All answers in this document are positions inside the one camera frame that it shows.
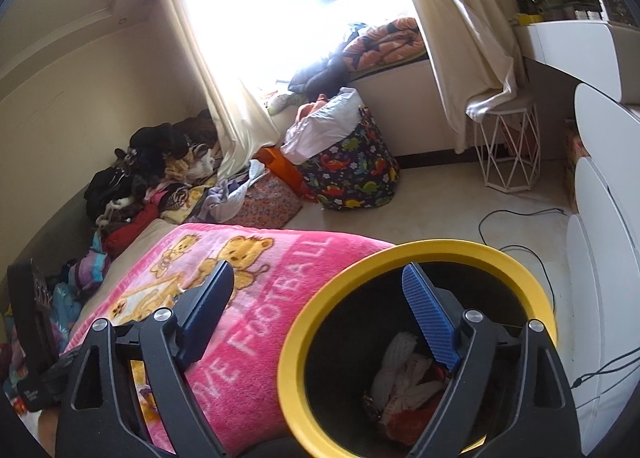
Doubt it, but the cardboard box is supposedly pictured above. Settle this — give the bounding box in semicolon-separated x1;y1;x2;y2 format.
562;120;581;199

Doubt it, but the lavender white garment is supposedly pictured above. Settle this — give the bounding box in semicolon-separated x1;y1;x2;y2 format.
197;160;266;224

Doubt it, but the pile of dark clothes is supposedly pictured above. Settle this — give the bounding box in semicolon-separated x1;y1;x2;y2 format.
84;110;223;224

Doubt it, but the bow-shaped white foam net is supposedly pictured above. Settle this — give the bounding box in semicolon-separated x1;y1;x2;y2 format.
372;332;421;394

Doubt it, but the pink bear print blanket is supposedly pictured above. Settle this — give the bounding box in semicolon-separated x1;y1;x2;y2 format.
60;223;396;458

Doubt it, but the black floor cable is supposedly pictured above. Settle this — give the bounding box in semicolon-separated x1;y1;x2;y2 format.
477;208;566;329

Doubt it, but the orange patterned quilt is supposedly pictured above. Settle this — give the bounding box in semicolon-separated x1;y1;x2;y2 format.
342;18;426;71

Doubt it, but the white chest of drawers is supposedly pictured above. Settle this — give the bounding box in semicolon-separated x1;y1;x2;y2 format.
565;83;640;439

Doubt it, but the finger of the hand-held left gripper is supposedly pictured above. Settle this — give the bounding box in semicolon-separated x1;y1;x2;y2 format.
7;259;56;374

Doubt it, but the yellow rimmed black bin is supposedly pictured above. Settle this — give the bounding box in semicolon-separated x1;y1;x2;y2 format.
277;239;558;458

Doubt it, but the red garment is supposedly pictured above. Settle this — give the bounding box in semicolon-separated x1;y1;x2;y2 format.
102;215;151;259

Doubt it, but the long white foam net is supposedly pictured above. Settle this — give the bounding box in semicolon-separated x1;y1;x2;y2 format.
385;358;448;419

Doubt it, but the white window seat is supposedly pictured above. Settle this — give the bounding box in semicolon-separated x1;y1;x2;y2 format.
345;55;481;169

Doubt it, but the striped purple blue cloth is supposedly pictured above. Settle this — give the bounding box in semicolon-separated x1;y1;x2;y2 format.
67;243;113;294

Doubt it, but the floral fabric bag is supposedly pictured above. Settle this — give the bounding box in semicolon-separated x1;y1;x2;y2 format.
235;173;303;229

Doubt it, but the white bag of laundry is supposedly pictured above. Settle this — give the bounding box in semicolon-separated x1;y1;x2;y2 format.
280;88;363;164

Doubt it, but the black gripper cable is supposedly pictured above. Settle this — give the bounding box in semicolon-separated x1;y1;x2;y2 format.
572;343;640;389

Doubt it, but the dinosaur print laundry basket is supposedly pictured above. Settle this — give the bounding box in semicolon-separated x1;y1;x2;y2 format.
297;108;401;211

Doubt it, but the dark jacket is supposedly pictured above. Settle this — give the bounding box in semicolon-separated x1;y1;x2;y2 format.
289;55;351;96

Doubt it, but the grey headboard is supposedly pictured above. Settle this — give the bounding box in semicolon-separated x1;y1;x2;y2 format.
0;178;101;299

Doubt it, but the dark mesh container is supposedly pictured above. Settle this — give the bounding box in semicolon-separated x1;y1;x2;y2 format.
595;0;636;26

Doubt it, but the orange bag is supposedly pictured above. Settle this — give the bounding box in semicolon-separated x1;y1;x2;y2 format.
257;148;311;199

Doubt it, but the white vanity table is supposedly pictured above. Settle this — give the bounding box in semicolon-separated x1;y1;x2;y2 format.
515;20;640;104

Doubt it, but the beige bed mattress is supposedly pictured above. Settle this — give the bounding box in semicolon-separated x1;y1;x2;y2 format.
75;218;176;319

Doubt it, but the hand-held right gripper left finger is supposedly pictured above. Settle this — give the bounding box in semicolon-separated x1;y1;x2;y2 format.
55;260;236;458

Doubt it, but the cream curtain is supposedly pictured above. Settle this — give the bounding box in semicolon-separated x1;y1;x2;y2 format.
155;0;291;179
382;0;518;154

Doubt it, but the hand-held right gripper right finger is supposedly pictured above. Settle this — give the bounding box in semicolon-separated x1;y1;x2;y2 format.
400;263;586;458

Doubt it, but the white wire stool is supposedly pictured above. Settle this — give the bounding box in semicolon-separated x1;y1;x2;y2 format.
472;98;541;189

